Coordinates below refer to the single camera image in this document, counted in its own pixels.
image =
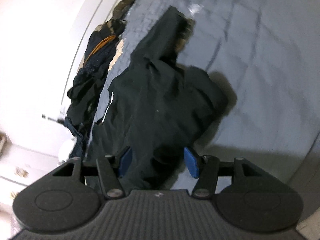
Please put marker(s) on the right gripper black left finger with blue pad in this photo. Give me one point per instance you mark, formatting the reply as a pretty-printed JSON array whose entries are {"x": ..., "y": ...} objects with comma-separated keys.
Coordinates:
[{"x": 110, "y": 168}]

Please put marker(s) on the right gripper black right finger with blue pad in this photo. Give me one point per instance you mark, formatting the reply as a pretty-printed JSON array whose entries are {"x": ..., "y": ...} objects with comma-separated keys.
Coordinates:
[{"x": 205, "y": 169}]

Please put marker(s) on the black hooded garment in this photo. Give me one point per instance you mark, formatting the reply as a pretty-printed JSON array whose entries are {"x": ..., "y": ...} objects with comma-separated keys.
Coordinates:
[{"x": 156, "y": 108}]

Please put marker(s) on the dark clothes pile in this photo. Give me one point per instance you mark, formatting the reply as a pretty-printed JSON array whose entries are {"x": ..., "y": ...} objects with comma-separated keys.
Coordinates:
[{"x": 90, "y": 79}]

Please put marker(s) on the white wardrobe with stickers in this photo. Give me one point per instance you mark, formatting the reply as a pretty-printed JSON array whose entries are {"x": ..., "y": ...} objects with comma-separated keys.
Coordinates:
[{"x": 25, "y": 158}]

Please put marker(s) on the grey fish pattern quilt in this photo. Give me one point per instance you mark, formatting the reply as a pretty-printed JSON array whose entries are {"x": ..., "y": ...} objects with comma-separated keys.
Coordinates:
[{"x": 266, "y": 53}]

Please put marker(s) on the white bed headboard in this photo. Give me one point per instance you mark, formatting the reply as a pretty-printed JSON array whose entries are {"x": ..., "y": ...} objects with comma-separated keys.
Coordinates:
[{"x": 38, "y": 42}]

